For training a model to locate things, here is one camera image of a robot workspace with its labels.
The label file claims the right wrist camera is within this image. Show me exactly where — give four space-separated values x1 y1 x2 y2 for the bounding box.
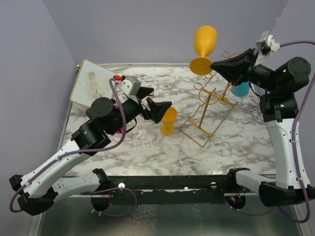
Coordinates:
254 31 280 66

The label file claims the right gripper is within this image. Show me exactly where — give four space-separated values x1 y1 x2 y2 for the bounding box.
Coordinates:
211 47 280 93

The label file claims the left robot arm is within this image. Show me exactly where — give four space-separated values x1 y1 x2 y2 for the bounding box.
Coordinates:
9 87 172 216

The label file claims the blue plastic wine glass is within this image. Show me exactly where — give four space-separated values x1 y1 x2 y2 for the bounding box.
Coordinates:
231 82 250 97

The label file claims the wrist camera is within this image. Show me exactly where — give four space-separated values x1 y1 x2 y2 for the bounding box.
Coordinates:
254 31 280 66
114 75 141 101

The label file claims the gold wire glass rack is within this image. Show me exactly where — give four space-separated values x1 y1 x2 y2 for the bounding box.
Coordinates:
180 51 244 148

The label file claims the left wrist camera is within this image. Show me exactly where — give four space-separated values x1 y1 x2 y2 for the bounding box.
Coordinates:
114 75 141 101

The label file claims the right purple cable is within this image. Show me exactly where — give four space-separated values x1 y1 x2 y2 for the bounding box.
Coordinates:
227 40 315 224

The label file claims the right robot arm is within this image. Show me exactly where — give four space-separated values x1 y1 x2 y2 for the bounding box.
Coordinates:
210 49 315 207

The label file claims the clear wine glass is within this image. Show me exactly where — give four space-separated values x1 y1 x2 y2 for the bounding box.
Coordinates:
138 129 146 135

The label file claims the small framed whiteboard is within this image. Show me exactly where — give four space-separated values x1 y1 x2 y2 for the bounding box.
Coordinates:
69 59 116 107

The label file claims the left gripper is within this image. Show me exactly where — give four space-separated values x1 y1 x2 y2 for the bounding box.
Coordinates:
108 87 172 135

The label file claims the yellow wine glass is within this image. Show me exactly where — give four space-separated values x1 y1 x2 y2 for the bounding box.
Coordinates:
161 107 177 136
189 25 217 75

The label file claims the black base crossbar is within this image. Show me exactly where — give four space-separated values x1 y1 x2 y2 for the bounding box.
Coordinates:
81 168 251 206

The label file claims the pink plastic wine glass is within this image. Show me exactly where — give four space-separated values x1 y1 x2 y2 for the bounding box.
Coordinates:
113 104 126 135

